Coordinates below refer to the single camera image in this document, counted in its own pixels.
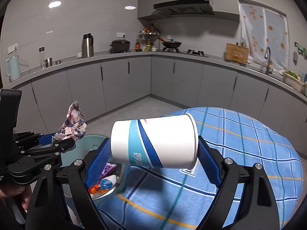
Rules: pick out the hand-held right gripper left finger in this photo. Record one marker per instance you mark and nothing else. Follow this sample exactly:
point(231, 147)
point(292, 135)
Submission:
point(98, 165)

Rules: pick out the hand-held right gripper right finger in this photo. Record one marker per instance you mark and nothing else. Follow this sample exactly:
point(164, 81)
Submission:
point(208, 163)

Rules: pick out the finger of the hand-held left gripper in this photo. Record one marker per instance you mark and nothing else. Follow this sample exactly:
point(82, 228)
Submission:
point(60, 146)
point(46, 139)

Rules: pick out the purple foil wrapper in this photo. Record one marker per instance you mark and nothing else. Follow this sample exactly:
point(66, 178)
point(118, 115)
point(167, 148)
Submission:
point(109, 169)

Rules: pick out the teal metal bucket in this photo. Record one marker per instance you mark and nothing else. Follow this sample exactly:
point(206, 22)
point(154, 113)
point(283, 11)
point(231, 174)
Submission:
point(88, 143)

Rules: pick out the plaid wrapper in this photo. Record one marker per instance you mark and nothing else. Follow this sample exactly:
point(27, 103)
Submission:
point(72, 122)

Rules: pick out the white blue-striped paper cup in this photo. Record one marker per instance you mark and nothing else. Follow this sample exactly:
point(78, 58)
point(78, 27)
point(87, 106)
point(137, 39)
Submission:
point(168, 139)

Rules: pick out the person's left hand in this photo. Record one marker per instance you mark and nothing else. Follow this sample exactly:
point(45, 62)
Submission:
point(14, 191)

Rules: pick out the blue plaid tablecloth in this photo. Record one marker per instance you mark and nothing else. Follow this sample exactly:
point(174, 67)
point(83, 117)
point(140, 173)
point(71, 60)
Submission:
point(239, 148)

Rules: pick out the small metal cups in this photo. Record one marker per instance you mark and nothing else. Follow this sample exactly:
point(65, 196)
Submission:
point(49, 62)

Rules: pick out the light blue electric kettle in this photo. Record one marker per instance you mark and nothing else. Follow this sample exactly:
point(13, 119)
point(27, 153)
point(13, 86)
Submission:
point(13, 68)

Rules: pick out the tall clear glass jar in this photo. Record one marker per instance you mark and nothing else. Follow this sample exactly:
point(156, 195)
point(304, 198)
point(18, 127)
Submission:
point(42, 60)

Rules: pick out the grey kitchen base cabinets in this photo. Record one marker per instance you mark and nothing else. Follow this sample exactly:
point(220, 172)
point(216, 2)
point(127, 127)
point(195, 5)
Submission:
point(120, 81)

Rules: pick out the stainless steel thermos jug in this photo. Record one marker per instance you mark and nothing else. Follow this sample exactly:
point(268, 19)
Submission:
point(87, 46)

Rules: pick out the black gas stove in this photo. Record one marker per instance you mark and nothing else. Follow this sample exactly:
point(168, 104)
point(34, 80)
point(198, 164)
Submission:
point(195, 52)

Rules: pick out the wooden knife block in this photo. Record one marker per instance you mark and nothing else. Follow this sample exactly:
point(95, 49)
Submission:
point(236, 52)

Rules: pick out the cream basin with green vegetables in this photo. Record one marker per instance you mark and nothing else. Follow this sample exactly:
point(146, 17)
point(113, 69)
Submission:
point(291, 82)

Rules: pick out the dark rice cooker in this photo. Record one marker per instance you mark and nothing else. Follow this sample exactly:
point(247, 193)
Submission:
point(120, 46)

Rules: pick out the black wok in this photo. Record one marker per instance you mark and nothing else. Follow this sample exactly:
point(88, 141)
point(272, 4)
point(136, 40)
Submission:
point(171, 44)

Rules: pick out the dark metal faucet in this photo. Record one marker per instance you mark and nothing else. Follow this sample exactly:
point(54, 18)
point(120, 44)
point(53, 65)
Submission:
point(266, 52)

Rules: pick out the dark sauce bottle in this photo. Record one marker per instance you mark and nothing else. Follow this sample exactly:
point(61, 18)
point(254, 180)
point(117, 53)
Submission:
point(137, 45)

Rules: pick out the light blue plastic board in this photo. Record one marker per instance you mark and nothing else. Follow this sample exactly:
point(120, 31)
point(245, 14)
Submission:
point(304, 77)

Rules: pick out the hanging grey scrubber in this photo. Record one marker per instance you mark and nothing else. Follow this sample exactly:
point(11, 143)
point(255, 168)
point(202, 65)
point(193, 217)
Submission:
point(295, 57)

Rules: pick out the corner spice rack with bottles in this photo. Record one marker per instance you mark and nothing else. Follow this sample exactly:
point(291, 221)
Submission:
point(151, 31)

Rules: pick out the hanging kitchen towels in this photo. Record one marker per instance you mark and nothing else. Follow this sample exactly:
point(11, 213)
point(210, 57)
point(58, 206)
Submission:
point(301, 49)

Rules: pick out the white orange-print curtain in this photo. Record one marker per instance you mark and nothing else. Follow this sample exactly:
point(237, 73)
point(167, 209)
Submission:
point(273, 28)

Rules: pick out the black range hood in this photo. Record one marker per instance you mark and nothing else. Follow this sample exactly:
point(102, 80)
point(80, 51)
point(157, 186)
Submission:
point(184, 8)

